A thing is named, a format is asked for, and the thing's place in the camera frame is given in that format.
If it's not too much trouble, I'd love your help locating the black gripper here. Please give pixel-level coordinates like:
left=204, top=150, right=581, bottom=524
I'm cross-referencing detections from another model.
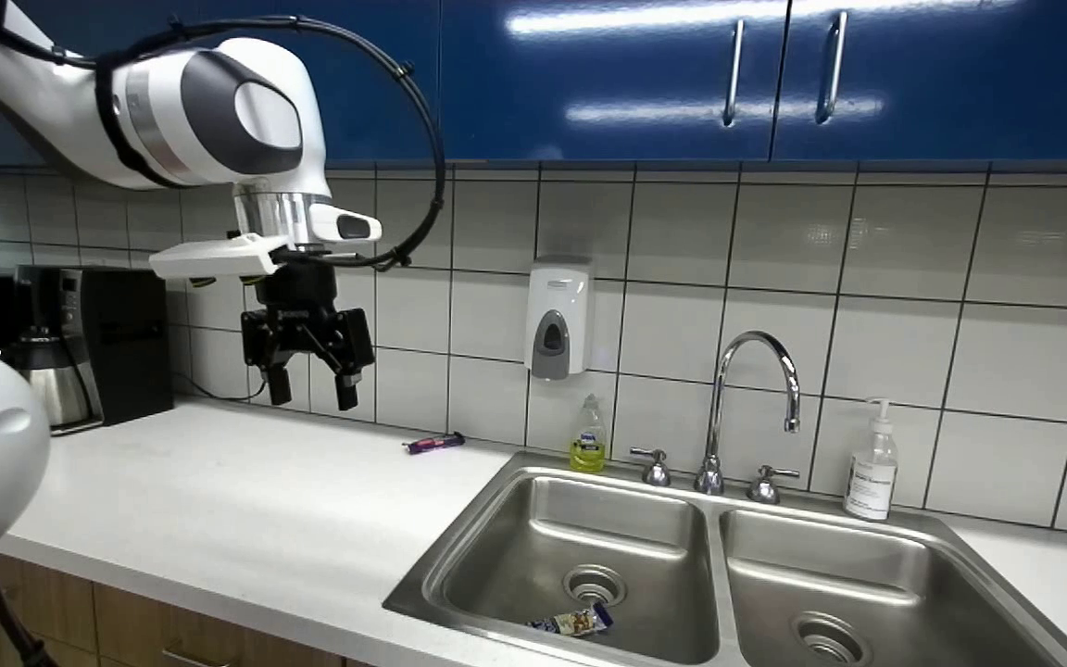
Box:
left=239, top=259, right=380, bottom=414

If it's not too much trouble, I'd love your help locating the blue nut bar packet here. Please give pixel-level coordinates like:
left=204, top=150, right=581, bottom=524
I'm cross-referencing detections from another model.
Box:
left=530, top=601, right=620, bottom=640

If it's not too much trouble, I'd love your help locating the sink drain strainer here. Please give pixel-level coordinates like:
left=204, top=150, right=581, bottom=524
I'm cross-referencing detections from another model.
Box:
left=792, top=610, right=872, bottom=667
left=562, top=561, right=625, bottom=612

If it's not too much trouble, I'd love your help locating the stainless steel double sink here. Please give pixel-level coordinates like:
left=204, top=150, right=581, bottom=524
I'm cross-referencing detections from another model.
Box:
left=383, top=448, right=1067, bottom=667

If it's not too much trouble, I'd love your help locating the small purple wrapper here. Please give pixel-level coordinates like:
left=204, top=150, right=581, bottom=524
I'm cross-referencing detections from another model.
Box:
left=405, top=429, right=470, bottom=456

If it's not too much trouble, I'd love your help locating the black coffee maker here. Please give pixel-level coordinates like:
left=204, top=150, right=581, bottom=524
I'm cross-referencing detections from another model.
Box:
left=16, top=265, right=178, bottom=429

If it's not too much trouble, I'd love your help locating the steel coffee carafe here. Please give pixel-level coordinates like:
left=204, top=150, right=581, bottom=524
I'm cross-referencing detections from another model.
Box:
left=0, top=329, right=102, bottom=435

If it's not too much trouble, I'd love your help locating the yellow dish soap bottle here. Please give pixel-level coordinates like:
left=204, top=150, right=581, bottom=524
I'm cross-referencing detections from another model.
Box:
left=562, top=393, right=610, bottom=476

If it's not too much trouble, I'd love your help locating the wooden base cabinet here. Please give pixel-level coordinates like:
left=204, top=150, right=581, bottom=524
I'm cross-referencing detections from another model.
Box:
left=0, top=554, right=372, bottom=667

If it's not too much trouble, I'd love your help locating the wide blue cabinet door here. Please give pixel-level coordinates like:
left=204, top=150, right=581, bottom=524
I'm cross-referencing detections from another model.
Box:
left=11, top=0, right=792, bottom=170

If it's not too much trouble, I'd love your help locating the chrome gooseneck faucet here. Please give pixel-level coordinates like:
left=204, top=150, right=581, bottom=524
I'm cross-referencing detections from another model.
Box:
left=693, top=327, right=808, bottom=497

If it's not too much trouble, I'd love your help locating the clear pump soap bottle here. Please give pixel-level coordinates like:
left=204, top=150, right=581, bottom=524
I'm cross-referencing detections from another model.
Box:
left=840, top=396, right=901, bottom=524

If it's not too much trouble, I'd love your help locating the narrow blue cabinet door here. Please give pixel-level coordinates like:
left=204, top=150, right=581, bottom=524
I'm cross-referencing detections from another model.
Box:
left=766, top=0, right=1067, bottom=170

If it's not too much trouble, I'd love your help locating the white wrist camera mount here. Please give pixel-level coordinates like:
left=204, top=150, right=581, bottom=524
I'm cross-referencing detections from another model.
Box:
left=145, top=234, right=296, bottom=286

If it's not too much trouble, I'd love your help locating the white wall soap dispenser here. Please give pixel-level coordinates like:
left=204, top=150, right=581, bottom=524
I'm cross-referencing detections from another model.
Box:
left=524, top=259, right=596, bottom=382

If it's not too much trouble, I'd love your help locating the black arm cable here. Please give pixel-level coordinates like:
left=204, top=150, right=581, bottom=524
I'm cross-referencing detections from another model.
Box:
left=86, top=13, right=451, bottom=275

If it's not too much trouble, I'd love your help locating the chrome faucet handle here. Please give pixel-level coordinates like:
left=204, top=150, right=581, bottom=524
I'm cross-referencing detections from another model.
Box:
left=744, top=465, right=806, bottom=508
left=625, top=446, right=673, bottom=491

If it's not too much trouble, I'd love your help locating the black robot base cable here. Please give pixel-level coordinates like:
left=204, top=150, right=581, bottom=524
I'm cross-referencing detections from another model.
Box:
left=0, top=548, right=61, bottom=667

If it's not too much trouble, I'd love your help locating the silver cabinet handle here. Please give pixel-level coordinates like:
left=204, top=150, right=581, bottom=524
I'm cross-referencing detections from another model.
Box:
left=812, top=8, right=852, bottom=131
left=715, top=14, right=749, bottom=134

